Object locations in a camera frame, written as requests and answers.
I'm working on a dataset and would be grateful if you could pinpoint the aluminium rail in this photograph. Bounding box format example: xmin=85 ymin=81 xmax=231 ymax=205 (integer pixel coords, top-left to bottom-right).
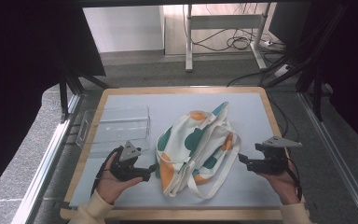
xmin=297 ymin=91 xmax=358 ymax=224
xmin=11 ymin=92 xmax=82 ymax=224

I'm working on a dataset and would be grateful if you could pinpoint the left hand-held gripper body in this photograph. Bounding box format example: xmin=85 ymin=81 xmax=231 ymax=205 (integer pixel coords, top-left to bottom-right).
xmin=109 ymin=140 xmax=152 ymax=183

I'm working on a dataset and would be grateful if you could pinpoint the white metal desk frame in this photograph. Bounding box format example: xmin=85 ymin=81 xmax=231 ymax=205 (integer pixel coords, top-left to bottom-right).
xmin=185 ymin=3 xmax=273 ymax=73

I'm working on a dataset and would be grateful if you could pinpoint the person's left hand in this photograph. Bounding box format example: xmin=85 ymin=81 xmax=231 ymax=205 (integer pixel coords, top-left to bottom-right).
xmin=95 ymin=152 xmax=145 ymax=205

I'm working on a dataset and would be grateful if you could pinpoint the dark curtain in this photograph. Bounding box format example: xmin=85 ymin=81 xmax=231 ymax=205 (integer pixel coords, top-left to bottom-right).
xmin=0 ymin=0 xmax=107 ymax=203
xmin=304 ymin=0 xmax=358 ymax=157

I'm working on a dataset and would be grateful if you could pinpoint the clear plastic box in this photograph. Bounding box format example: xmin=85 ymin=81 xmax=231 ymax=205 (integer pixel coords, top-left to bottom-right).
xmin=76 ymin=105 xmax=152 ymax=158

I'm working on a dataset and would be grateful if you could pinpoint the black metal stand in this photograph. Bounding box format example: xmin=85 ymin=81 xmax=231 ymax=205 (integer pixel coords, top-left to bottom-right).
xmin=58 ymin=72 xmax=110 ymax=121
xmin=296 ymin=6 xmax=348 ymax=122

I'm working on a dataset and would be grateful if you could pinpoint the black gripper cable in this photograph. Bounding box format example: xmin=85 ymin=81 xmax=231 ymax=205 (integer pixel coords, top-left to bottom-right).
xmin=285 ymin=155 xmax=304 ymax=202
xmin=90 ymin=145 xmax=125 ymax=196

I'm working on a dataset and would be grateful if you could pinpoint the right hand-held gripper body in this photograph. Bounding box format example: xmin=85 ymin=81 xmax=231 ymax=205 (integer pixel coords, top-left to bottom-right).
xmin=246 ymin=135 xmax=303 ymax=175

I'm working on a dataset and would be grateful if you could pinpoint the person's right hand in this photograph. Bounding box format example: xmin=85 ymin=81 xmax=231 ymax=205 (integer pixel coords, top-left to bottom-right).
xmin=255 ymin=167 xmax=302 ymax=206

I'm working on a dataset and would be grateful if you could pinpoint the thin black cable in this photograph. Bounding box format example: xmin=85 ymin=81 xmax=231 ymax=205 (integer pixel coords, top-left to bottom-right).
xmin=268 ymin=95 xmax=300 ymax=143

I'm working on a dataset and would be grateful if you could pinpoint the white power strip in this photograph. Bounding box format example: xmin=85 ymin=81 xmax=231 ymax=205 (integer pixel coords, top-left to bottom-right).
xmin=274 ymin=63 xmax=292 ymax=78

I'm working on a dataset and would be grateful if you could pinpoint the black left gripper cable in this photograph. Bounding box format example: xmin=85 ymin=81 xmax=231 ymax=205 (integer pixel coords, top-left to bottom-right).
xmin=90 ymin=145 xmax=125 ymax=196

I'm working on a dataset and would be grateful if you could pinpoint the tangle of black floor cables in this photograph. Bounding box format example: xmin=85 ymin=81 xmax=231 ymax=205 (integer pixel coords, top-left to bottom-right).
xmin=190 ymin=27 xmax=286 ymax=53

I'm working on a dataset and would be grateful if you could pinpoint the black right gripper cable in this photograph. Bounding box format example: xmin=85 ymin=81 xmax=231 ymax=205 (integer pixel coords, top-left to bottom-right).
xmin=285 ymin=155 xmax=304 ymax=202

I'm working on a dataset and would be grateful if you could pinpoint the tote bag with orange and teal spots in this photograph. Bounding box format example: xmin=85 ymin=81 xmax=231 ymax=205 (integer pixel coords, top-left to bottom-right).
xmin=155 ymin=101 xmax=242 ymax=200

